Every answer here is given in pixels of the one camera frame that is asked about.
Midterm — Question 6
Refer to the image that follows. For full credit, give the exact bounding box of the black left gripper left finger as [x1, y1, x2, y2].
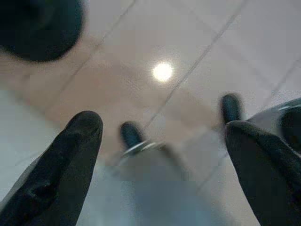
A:
[0, 111, 103, 226]

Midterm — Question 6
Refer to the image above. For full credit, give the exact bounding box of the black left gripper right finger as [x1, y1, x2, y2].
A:
[225, 120, 301, 226]

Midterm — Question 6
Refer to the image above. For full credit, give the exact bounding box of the robot right leg grey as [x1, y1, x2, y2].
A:
[246, 97, 301, 157]

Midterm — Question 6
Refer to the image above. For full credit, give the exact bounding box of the robot right foot black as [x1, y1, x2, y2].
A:
[221, 93, 245, 124]

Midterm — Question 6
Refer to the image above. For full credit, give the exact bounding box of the robot foot black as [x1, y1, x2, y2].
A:
[221, 93, 245, 124]
[120, 121, 144, 155]

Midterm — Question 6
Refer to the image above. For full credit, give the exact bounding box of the robot left foot black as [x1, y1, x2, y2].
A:
[120, 121, 144, 155]

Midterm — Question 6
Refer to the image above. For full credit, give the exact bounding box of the black round object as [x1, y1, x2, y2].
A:
[0, 0, 87, 64]

